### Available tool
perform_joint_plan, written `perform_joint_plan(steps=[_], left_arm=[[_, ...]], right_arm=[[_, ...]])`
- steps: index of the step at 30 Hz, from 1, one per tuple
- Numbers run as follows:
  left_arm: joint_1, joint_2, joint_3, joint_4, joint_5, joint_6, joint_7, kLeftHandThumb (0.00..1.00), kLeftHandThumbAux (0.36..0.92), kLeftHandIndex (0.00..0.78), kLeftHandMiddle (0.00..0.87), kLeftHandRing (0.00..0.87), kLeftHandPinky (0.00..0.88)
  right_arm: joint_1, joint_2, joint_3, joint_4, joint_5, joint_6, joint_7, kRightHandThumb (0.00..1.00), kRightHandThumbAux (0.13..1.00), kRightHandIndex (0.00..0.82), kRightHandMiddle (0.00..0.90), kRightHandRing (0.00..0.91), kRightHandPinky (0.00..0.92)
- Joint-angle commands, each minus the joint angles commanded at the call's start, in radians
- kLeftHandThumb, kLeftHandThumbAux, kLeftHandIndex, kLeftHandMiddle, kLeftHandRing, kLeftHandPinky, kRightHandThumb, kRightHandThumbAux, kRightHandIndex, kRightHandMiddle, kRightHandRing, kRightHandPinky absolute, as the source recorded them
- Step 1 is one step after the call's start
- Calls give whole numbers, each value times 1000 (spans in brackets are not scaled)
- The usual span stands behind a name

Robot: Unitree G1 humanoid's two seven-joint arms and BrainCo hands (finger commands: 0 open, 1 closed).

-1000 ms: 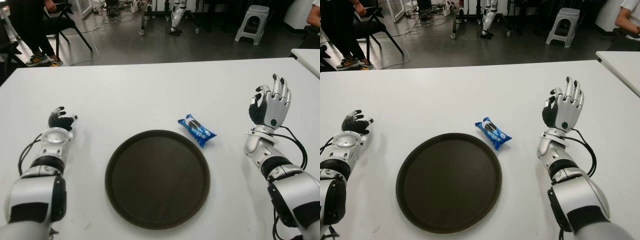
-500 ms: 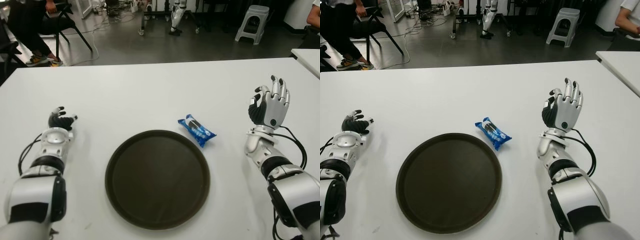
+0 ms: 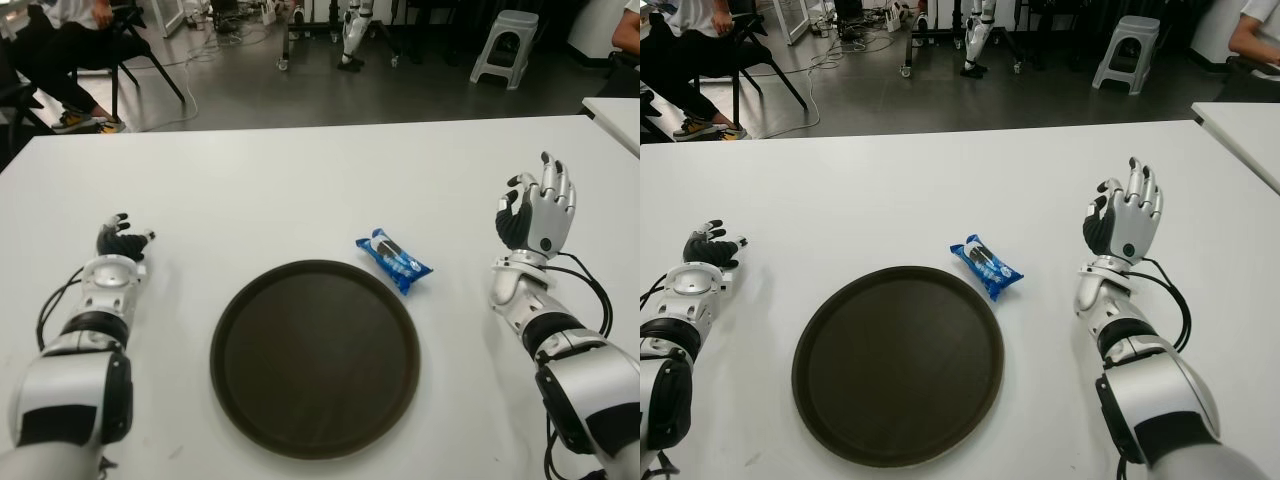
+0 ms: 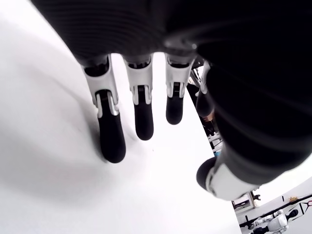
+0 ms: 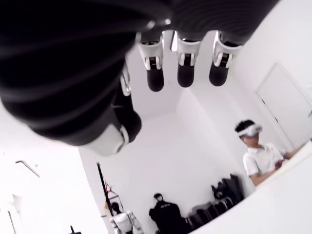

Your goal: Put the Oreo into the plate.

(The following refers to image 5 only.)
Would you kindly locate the white VR headset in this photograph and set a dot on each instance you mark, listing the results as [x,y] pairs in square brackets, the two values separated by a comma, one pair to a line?
[251,130]

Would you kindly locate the white humanoid robot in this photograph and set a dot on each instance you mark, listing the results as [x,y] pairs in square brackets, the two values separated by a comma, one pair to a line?
[124,219]

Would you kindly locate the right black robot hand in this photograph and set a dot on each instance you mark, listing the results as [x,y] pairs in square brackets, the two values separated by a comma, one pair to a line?
[61,61]

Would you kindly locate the black wheeled gantry frame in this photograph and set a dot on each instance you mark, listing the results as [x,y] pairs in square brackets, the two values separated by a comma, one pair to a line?
[103,185]

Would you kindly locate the person in white shirt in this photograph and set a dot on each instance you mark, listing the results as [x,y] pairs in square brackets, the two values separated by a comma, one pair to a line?
[258,161]

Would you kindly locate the black humanoid robot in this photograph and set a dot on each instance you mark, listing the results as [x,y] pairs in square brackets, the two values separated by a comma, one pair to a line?
[165,214]

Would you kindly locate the white door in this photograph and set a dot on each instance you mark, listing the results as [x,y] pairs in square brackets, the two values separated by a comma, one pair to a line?
[280,102]

